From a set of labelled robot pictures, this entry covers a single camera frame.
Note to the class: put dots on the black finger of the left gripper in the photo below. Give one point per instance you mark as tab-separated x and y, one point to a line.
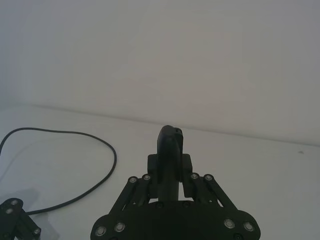
15	207

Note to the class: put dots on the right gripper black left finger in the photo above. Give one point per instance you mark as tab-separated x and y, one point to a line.
152	175

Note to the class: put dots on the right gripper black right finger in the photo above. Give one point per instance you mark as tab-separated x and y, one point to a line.
187	175

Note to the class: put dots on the white table cloth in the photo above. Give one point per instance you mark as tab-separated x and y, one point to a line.
275	180

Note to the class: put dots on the white curtain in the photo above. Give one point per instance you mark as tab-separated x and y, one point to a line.
160	50

